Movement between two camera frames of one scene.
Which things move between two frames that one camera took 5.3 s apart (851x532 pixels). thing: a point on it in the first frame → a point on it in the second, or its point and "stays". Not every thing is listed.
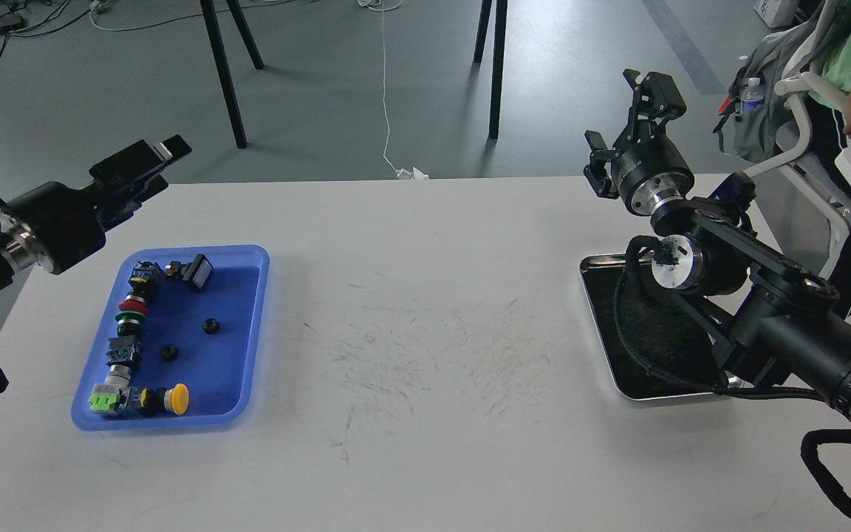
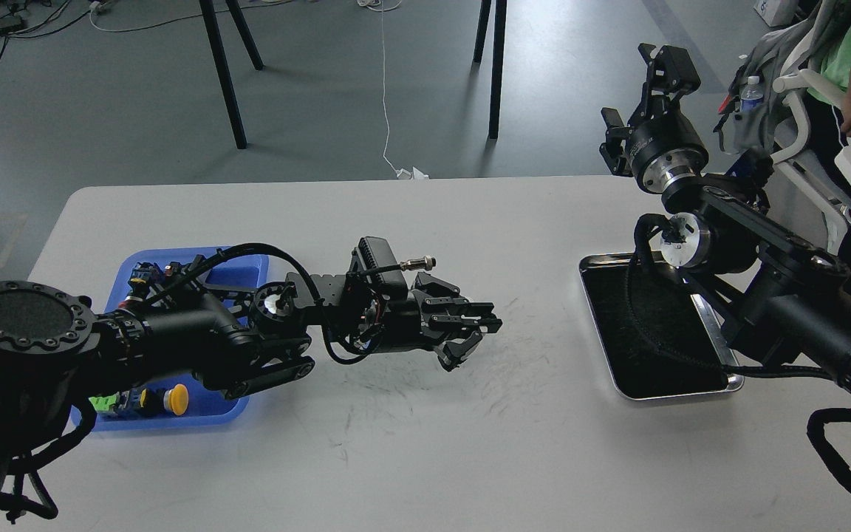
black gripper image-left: x=60 y=227 → x=442 y=307
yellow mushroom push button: x=176 y=399 stays
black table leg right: x=499 y=56 stays
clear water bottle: x=752 y=97 stays
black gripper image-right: x=649 y=168 → x=661 y=148
